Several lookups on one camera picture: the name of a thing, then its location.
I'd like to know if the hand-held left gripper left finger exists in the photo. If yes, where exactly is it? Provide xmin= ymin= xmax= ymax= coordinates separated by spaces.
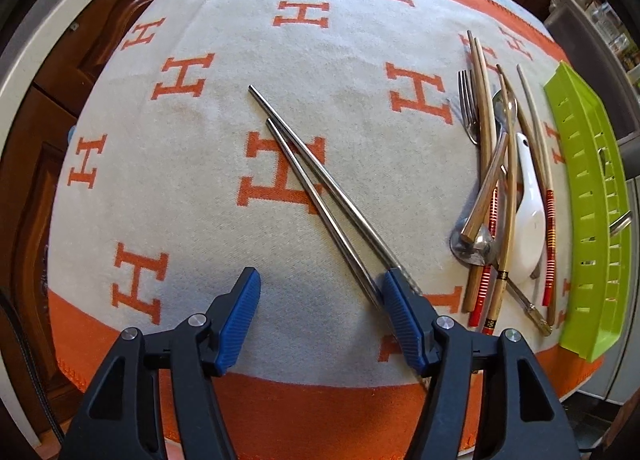
xmin=60 ymin=266 xmax=262 ymax=460

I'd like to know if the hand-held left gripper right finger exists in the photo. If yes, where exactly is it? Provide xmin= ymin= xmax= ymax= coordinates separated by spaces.
xmin=382 ymin=267 xmax=583 ymax=460

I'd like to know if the brown wooden chopstick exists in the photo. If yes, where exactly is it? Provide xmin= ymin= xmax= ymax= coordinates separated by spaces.
xmin=460 ymin=131 xmax=510 ymax=243
xmin=472 ymin=38 xmax=502 ymax=328
xmin=466 ymin=30 xmax=501 ymax=315

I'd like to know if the steel spoon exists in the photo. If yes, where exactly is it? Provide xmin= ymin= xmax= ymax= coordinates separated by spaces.
xmin=449 ymin=225 xmax=498 ymax=268
xmin=491 ymin=88 xmax=518 ymax=176
xmin=609 ymin=210 xmax=635 ymax=237

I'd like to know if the steel utensil handle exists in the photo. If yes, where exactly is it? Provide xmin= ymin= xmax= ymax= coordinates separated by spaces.
xmin=505 ymin=277 xmax=553 ymax=337

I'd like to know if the steel chopstick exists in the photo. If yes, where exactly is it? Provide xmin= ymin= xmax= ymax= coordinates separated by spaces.
xmin=265 ymin=117 xmax=388 ymax=313
xmin=248 ymin=84 xmax=431 ymax=297

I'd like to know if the white ceramic spoon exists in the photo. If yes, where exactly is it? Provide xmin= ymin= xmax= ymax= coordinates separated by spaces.
xmin=507 ymin=133 xmax=547 ymax=286

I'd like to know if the red-striped light wooden chopstick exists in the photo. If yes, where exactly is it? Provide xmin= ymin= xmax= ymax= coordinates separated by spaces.
xmin=516 ymin=64 xmax=558 ymax=310

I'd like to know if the black-banded wooden chopstick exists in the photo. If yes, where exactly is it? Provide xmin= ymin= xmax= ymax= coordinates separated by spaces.
xmin=487 ymin=87 xmax=518 ymax=333

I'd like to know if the steel fork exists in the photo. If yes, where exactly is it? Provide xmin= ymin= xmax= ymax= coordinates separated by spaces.
xmin=456 ymin=69 xmax=488 ymax=146

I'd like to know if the green plastic tray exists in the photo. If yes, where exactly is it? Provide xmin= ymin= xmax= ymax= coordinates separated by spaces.
xmin=544 ymin=60 xmax=633 ymax=363

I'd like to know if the orange grey printed blanket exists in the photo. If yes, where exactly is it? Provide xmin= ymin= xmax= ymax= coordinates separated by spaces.
xmin=47 ymin=0 xmax=608 ymax=451

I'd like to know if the grey metal cabinet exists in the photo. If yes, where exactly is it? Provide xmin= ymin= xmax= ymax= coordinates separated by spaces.
xmin=542 ymin=0 xmax=640 ymax=141

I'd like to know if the white kitchen countertop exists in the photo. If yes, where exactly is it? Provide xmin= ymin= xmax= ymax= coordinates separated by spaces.
xmin=0 ymin=0 xmax=151 ymax=111

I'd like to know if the black cable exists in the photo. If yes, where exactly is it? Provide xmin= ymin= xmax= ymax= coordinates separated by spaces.
xmin=0 ymin=285 xmax=68 ymax=448

